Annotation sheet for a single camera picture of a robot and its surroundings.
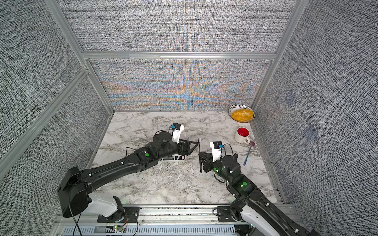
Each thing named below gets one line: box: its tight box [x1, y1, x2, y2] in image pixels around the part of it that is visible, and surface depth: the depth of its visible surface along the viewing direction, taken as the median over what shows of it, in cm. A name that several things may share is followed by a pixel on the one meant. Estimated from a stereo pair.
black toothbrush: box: [197, 137, 203, 174], surface depth 75 cm
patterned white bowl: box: [227, 104, 255, 124], surface depth 112 cm
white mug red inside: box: [234, 126, 251, 145], surface depth 100 cm
